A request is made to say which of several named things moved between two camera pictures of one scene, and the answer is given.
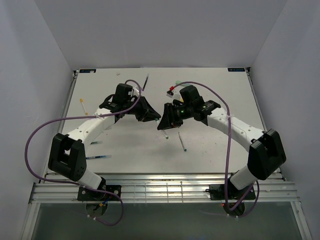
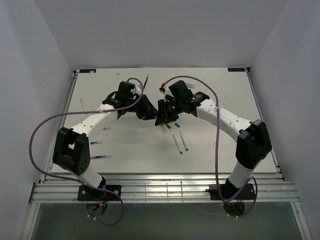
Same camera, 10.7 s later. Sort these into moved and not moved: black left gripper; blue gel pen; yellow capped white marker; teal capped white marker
Moved: teal capped white marker
Not moved: yellow capped white marker; blue gel pen; black left gripper
